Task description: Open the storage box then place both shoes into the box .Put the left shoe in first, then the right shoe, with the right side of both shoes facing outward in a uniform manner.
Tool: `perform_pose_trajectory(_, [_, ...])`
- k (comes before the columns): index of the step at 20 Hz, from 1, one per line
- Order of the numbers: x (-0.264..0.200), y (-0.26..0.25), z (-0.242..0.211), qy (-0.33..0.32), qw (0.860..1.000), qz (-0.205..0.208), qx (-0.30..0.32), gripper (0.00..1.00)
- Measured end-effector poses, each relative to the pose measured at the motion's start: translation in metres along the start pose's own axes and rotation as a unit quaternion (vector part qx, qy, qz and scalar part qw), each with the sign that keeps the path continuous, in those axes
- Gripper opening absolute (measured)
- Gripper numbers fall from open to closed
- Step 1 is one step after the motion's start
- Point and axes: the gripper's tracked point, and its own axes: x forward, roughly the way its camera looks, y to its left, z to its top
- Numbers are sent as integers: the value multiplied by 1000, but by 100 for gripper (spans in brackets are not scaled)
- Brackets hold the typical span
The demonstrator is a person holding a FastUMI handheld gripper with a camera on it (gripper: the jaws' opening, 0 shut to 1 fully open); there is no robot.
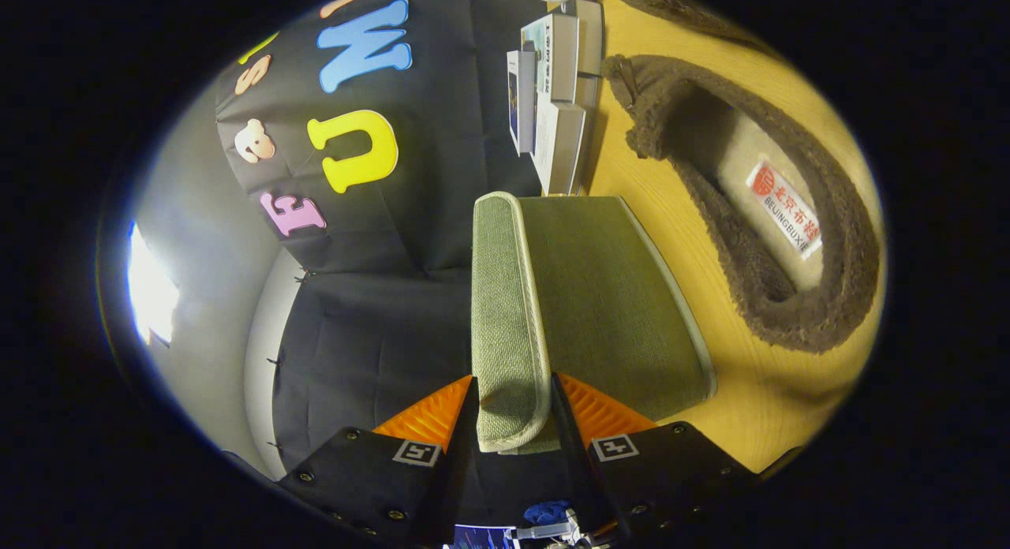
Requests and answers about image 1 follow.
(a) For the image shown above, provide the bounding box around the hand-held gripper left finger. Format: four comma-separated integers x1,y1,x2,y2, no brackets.
276,375,480,549

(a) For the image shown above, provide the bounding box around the light blue cover book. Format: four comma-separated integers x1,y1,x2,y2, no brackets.
521,13,581,104

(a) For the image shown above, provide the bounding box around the brown fuzzy shoe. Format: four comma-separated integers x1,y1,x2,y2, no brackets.
612,0,786,61
604,54,881,354

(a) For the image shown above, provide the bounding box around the blue object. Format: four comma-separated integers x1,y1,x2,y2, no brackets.
523,499,570,526

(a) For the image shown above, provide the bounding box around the green fabric storage box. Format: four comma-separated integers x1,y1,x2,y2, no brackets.
471,191,717,455

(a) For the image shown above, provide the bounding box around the thick white book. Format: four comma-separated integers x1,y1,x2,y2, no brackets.
533,101,586,196

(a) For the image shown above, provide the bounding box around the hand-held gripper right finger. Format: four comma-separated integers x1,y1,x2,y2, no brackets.
550,372,758,546

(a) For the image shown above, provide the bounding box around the large ceiling light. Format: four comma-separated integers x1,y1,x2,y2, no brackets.
126,220,181,347

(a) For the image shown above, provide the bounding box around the black cover book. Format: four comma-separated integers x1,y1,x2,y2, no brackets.
560,0,604,112

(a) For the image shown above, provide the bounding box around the small dark-cover book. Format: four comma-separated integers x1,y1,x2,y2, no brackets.
507,50,537,155

